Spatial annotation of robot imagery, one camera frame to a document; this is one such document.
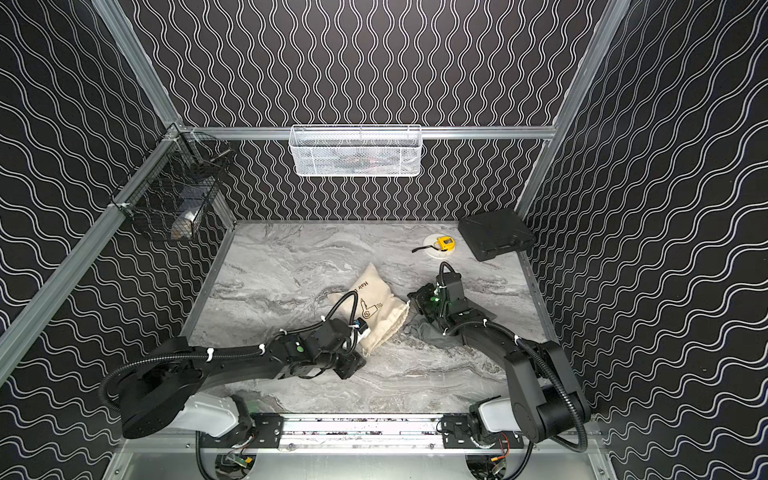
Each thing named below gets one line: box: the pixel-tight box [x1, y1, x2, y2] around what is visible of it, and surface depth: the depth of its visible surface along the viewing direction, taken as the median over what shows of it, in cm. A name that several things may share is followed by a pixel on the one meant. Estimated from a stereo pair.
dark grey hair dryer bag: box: [404, 315, 464, 349], surface depth 88 cm
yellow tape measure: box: [437, 236, 456, 251], surface depth 113 cm
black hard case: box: [458, 210, 537, 262], surface depth 113 cm
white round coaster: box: [423, 233, 456, 259], surface depth 112 cm
